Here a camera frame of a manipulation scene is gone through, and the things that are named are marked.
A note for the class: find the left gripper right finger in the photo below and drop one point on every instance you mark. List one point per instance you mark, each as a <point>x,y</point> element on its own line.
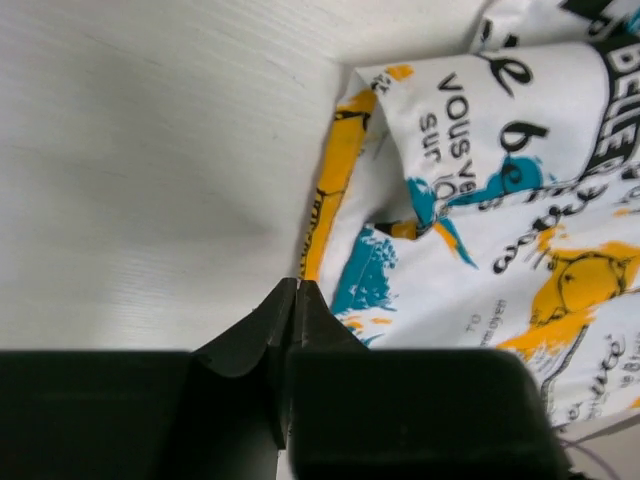
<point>358,413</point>

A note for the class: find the white yellow teal printed shorts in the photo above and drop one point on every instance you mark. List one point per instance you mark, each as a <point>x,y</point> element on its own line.
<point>491,199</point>

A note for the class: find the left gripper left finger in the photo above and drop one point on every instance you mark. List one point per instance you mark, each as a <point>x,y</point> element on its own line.
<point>212,413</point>

